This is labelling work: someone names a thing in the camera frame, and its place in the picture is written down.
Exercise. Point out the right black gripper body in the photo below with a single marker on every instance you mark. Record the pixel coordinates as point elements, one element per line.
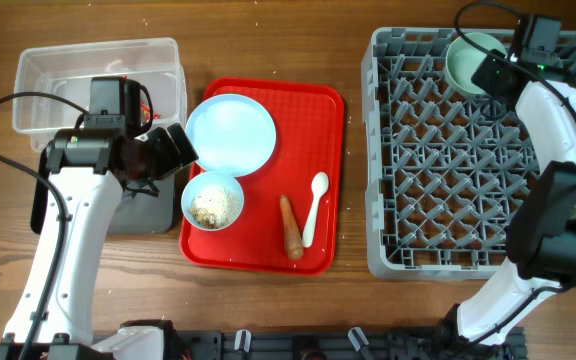
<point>490,75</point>

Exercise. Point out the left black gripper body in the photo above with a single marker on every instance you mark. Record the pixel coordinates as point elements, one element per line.
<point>176,150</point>

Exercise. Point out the mint green bowl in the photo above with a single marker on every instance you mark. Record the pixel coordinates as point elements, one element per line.
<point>462,60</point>

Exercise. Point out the red snack wrapper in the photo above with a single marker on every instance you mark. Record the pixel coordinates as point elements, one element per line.
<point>147,112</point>

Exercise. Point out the blue bowl with food scraps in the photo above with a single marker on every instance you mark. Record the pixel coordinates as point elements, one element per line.
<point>212,201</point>

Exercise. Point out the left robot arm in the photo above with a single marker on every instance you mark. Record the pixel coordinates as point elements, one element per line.
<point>53,319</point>

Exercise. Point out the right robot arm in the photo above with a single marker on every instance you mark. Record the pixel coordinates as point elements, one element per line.
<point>540,257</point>

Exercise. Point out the grey dishwasher rack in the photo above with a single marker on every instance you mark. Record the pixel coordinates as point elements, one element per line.
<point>447,172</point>

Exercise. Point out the black plastic bin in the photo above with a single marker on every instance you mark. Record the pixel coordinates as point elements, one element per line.
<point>141,214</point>

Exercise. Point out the light blue plate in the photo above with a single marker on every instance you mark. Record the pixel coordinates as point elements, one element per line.
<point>232,134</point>

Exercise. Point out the clear plastic bin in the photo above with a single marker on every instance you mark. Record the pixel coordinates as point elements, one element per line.
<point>66,71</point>

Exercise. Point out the red serving tray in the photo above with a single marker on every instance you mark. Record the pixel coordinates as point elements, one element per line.
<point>309,121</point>

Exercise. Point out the white plastic spoon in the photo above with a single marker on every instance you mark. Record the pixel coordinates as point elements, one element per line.
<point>319,186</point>

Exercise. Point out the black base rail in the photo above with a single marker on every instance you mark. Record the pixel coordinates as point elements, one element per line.
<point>413,343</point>

